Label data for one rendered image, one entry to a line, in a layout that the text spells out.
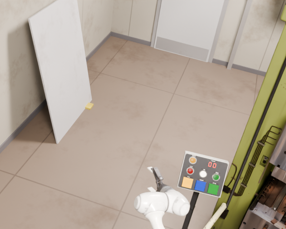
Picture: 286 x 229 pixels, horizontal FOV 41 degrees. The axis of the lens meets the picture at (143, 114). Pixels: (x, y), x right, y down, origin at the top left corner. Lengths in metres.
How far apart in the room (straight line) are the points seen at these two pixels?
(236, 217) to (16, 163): 2.41
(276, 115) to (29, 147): 2.89
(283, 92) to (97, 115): 2.96
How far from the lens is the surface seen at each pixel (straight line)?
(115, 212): 3.98
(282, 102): 2.76
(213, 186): 2.99
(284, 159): 2.79
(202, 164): 2.95
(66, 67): 4.64
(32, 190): 4.17
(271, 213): 3.12
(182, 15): 6.65
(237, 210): 3.44
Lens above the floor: 3.11
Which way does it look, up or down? 36 degrees down
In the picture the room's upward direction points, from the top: 10 degrees clockwise
